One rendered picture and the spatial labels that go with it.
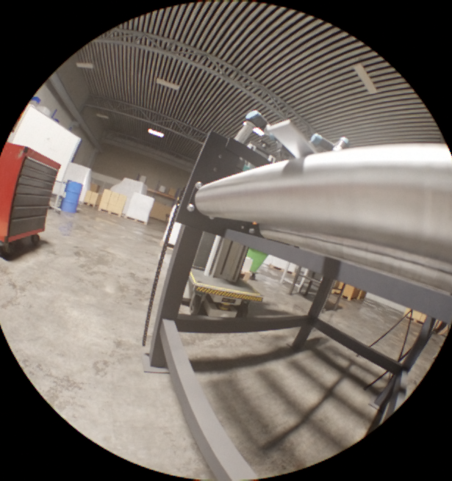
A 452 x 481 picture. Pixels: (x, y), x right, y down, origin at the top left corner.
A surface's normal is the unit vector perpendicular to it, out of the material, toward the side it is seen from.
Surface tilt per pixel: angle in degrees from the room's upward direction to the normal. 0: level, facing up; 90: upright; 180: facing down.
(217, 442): 0
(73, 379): 0
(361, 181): 104
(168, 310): 90
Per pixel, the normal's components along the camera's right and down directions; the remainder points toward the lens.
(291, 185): -0.89, -0.03
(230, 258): 0.33, 0.15
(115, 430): 0.32, -0.95
